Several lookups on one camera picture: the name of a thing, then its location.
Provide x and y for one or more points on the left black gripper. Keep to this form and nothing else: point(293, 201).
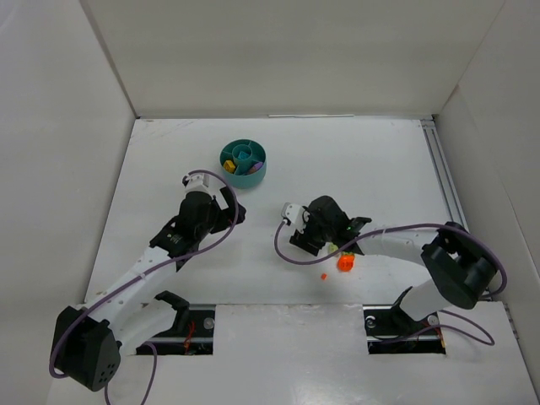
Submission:
point(228, 207)

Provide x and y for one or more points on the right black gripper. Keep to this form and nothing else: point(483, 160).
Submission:
point(305, 238)

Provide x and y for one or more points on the orange round lego piece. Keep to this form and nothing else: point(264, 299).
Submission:
point(345, 263)

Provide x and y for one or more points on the yellow lego brick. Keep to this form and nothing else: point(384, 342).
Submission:
point(229, 166)

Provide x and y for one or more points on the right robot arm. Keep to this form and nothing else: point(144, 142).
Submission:
point(460, 267)

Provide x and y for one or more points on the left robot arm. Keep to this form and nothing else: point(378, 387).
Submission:
point(90, 339)

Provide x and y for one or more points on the light green lego brick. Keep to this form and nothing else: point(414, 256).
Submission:
point(332, 248)

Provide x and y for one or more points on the teal round divided container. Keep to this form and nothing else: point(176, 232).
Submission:
point(239, 179)

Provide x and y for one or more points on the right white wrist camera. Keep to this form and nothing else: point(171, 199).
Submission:
point(295, 216)

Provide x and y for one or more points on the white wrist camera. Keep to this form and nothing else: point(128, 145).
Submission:
point(198, 182)
point(295, 216)

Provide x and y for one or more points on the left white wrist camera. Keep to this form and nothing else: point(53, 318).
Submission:
point(198, 182)

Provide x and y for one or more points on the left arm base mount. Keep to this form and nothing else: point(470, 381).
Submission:
point(191, 331)

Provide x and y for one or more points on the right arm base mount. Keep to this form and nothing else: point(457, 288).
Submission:
point(391, 332)

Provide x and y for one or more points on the aluminium rail right edge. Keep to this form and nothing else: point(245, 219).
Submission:
point(443, 173)

